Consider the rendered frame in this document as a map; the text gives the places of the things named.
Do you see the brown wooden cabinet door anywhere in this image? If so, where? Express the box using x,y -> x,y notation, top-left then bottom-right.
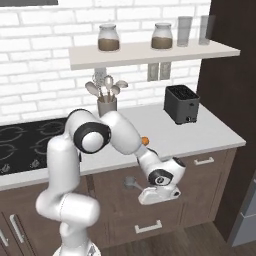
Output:
0,181 -> 92,256

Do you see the white wall shelf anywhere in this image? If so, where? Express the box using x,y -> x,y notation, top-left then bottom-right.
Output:
68,39 -> 242,71

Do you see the white wall socket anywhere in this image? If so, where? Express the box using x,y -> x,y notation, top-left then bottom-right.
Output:
94,67 -> 108,81

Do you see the grey utensil pot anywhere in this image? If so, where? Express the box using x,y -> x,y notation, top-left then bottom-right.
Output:
96,96 -> 118,118

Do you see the white open drawer handle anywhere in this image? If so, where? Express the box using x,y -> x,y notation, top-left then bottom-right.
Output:
134,219 -> 164,235

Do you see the clear drinking glass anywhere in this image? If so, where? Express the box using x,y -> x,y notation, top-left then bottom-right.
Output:
176,15 -> 194,48
198,14 -> 216,46

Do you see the brown wooden open drawer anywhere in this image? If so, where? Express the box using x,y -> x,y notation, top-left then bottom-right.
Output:
87,162 -> 188,249

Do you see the grey steel fridge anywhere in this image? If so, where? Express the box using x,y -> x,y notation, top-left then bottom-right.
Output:
227,171 -> 256,248

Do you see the black hob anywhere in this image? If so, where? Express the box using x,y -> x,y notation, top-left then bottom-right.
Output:
0,117 -> 83,177

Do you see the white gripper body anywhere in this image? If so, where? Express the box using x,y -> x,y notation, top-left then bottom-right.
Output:
137,186 -> 182,206

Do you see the pale wooden spoon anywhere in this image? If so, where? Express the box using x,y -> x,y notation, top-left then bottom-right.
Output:
84,81 -> 101,99
103,74 -> 115,98
110,84 -> 121,102
114,79 -> 129,90

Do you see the white drawer front handle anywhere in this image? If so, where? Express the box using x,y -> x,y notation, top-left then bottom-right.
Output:
193,156 -> 216,167

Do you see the metal whisk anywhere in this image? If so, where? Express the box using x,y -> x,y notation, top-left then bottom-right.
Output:
92,71 -> 105,98

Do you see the glass jar with brown contents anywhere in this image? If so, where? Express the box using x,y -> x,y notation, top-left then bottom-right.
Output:
150,22 -> 174,51
97,23 -> 121,53

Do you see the dark brown tall cabinet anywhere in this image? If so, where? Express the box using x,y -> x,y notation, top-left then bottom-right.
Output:
195,0 -> 256,243

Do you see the brown wooden drawer front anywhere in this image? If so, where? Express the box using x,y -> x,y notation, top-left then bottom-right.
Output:
179,148 -> 238,228

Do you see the black toaster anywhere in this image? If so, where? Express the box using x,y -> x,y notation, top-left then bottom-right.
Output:
163,84 -> 201,126

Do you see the dark range hood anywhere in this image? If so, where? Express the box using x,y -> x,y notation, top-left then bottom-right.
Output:
0,0 -> 59,7

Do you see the grey wall socket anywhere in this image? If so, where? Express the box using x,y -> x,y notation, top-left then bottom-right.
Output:
147,62 -> 160,83
159,61 -> 172,81

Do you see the white cabinet door handle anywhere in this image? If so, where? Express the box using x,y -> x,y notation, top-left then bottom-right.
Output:
8,213 -> 26,245
0,229 -> 10,248

